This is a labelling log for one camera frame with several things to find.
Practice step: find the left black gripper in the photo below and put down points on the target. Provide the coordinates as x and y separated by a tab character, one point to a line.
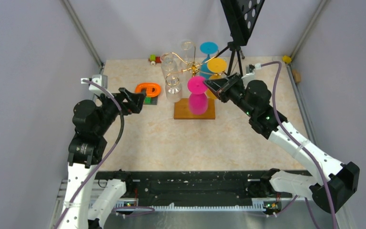
134	102

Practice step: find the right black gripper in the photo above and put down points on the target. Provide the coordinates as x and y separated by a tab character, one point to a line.
222	87

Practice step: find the yellow wine glass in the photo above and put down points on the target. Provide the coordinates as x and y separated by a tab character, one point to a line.
217	67

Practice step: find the pink wine glass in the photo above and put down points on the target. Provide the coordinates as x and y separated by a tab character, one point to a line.
198	101

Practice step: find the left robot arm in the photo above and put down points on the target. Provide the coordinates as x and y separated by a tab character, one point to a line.
86	154

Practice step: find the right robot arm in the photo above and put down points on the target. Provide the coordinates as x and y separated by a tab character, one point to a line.
330	183

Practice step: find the clear wine glass front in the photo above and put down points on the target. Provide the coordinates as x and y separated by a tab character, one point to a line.
173	88

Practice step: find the clear wine glass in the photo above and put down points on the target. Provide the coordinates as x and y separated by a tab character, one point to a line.
173	88
187	47
168	64

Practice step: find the blue wine glass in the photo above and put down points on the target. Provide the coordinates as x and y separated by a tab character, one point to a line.
207	48

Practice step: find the gold wine glass rack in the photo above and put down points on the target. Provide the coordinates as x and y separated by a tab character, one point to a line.
185	82

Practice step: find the clear wine glass left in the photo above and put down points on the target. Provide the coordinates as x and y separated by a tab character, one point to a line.
168	64

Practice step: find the clear wine glass back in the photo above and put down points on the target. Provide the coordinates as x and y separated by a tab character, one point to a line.
187	47

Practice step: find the dark plate with blocks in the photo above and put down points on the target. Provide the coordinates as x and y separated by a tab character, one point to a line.
150	100

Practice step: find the orange tape dispenser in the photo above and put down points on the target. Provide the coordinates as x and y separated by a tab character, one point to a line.
151	89

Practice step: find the small toy car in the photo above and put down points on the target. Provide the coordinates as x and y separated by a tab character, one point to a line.
154	59

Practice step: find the yellow corner clamp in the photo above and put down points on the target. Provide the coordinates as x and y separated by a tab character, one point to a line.
286	59

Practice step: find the black music stand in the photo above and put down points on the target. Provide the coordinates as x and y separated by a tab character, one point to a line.
241	16

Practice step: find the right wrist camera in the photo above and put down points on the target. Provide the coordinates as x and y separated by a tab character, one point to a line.
250	70

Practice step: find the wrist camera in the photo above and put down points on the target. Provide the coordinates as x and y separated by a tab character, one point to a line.
99	79
250	70

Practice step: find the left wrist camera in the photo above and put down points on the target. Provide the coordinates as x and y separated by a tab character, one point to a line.
99	79

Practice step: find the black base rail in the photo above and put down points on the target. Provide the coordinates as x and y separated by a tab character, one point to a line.
193	188

